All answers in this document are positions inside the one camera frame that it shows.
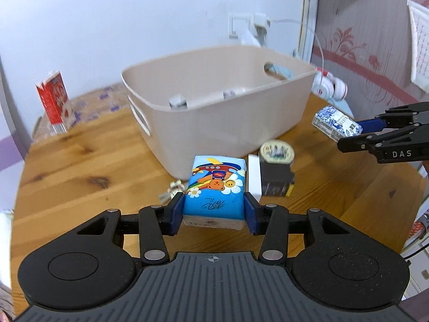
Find purple patterned cloth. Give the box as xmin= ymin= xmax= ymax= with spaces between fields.
xmin=32 ymin=82 xmax=130 ymax=139

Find round patterned tin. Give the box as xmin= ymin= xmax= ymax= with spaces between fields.
xmin=259 ymin=142 xmax=295 ymax=165

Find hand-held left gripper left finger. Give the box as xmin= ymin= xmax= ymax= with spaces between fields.
xmin=76 ymin=191 xmax=186 ymax=263

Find white and red headphones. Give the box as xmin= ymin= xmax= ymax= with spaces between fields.
xmin=312 ymin=69 xmax=349 ymax=100

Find red and white carton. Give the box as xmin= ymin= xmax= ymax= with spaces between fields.
xmin=35 ymin=70 xmax=76 ymax=133

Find blue cartoon bear tissue pack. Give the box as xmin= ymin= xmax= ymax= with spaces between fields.
xmin=183 ymin=155 xmax=249 ymax=230

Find small clear wrapped item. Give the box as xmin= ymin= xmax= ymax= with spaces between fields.
xmin=159 ymin=180 xmax=185 ymax=204

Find white cable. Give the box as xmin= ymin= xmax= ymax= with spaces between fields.
xmin=268 ymin=18 xmax=326 ymax=95

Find light blue cloth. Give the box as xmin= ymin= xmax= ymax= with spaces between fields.
xmin=330 ymin=97 xmax=356 ymax=118

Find blue and white patterned box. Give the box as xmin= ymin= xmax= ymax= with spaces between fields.
xmin=312 ymin=105 xmax=364 ymax=141

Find beige plastic basket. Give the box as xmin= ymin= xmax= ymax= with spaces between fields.
xmin=121 ymin=44 xmax=317 ymax=179

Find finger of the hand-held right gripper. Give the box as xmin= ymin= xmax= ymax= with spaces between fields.
xmin=357 ymin=102 xmax=429 ymax=134
xmin=337 ymin=121 xmax=429 ymax=154

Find black box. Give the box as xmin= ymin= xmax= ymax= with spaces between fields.
xmin=260 ymin=161 xmax=296 ymax=198

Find white plug charger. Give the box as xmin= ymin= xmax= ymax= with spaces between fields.
xmin=252 ymin=13 xmax=271 ymax=36

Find white wall outlet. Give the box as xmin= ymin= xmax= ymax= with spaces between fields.
xmin=228 ymin=13 xmax=253 ymax=39

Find white flat box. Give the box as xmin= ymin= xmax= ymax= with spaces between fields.
xmin=246 ymin=154 xmax=263 ymax=200

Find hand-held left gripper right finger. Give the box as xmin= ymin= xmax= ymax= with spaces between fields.
xmin=244 ymin=191 xmax=352 ymax=262

